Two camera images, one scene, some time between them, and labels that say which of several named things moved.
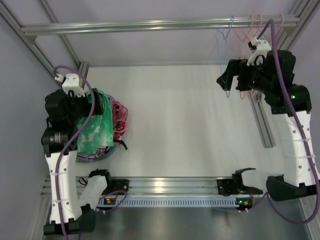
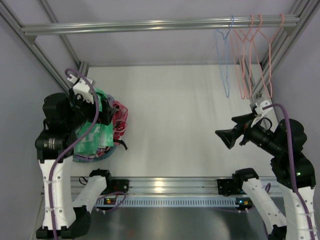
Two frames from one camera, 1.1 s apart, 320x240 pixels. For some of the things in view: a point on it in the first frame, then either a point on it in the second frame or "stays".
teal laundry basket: x=101 y=158 stays
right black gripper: x=241 y=77 to x=243 y=130
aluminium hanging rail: x=281 y=22 stays
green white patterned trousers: x=98 y=132 stays
